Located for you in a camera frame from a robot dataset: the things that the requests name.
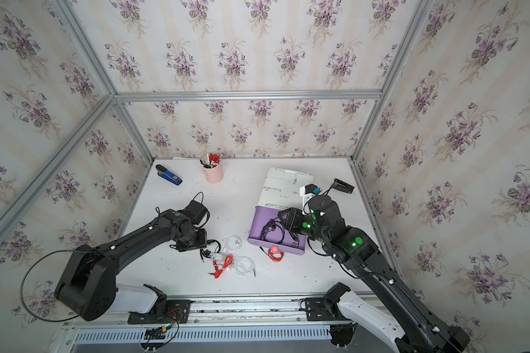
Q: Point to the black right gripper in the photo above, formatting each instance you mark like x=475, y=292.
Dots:
x=293, y=217

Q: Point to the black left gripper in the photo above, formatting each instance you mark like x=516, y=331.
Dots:
x=202, y=244

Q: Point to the black wired earphones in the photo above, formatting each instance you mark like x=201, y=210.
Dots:
x=212, y=247
x=270, y=227

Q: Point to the purple top drawer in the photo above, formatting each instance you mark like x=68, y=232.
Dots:
x=293, y=244

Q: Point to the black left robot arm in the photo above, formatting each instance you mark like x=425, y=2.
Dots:
x=88, y=284

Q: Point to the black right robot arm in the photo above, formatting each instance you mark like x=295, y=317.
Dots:
x=406, y=325

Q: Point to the white drawer cabinet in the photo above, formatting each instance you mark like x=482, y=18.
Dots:
x=281, y=188

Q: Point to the black stapler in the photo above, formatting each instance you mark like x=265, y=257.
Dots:
x=342, y=186

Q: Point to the pink pen cup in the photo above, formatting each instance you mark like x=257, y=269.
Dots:
x=214, y=175

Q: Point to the blue stapler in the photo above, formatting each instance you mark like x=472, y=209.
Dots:
x=165, y=173

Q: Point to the red scissors in cup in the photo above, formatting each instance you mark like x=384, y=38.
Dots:
x=212, y=160

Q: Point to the red wired earphones coiled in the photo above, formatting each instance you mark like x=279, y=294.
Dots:
x=273, y=253

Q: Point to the white wired earphones coiled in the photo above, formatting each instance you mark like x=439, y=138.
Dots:
x=244, y=266

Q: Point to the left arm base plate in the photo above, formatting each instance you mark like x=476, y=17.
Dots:
x=172, y=310

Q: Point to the aluminium front rail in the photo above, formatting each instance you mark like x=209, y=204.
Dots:
x=216, y=311

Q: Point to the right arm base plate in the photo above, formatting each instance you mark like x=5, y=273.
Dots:
x=321, y=309

